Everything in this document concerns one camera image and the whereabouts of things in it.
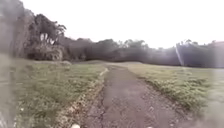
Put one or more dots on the long row of trees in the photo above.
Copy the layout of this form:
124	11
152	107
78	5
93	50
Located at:
100	50

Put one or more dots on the cracked grey asphalt path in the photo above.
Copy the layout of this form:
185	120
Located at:
126	103

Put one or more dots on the grass field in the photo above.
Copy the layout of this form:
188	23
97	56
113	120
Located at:
46	88
180	81

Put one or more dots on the robot's own part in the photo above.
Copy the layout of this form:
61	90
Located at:
75	126

